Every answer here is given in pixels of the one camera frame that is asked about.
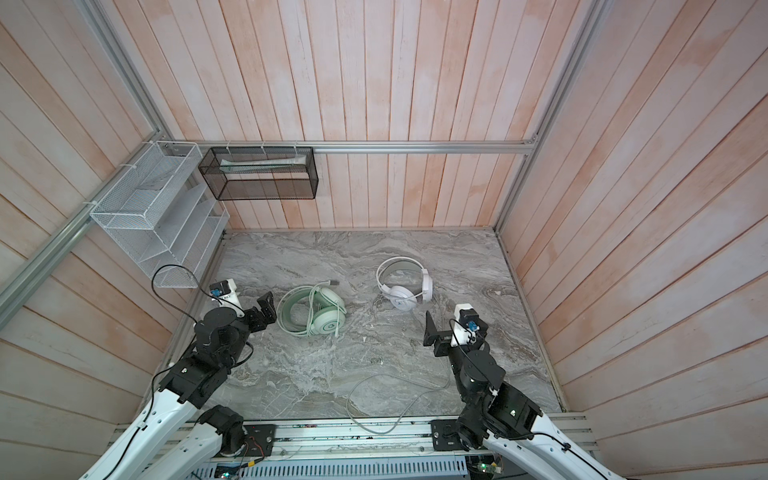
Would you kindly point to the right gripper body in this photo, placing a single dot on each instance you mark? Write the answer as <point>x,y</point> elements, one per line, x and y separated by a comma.
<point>461,358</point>

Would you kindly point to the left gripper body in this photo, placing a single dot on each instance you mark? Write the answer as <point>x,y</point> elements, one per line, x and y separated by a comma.
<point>238,348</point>

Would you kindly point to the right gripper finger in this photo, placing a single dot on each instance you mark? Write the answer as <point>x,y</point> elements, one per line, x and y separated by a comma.
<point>476,331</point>
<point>440,341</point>

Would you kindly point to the green headphones with cable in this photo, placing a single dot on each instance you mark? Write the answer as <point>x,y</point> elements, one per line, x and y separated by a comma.
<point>326,310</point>

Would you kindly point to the white headphones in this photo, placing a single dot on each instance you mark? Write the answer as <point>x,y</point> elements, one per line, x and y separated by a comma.
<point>405,282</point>

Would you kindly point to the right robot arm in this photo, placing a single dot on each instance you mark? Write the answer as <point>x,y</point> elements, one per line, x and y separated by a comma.
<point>497,416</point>

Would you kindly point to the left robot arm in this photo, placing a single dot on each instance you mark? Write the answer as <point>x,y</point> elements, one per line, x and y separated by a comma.
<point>172,435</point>

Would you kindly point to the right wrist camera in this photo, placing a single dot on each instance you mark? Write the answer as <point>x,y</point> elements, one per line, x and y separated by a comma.
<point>463,313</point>

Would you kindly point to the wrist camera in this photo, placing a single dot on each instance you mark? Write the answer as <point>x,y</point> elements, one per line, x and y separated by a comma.
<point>225,294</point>
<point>463,313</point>

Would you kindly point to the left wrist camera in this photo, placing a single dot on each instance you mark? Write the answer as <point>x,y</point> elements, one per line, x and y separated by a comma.
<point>225,294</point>

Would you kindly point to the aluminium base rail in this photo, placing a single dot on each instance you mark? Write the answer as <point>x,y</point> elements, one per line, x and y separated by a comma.
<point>350,434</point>

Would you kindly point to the black wire mesh basket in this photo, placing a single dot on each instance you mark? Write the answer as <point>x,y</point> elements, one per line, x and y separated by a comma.
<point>260,173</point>

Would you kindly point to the white wire mesh shelf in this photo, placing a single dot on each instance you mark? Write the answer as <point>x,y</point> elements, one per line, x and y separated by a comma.
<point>168,224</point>

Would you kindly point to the aluminium frame bar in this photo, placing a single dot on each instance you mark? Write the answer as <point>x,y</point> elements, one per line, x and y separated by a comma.
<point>374,147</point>

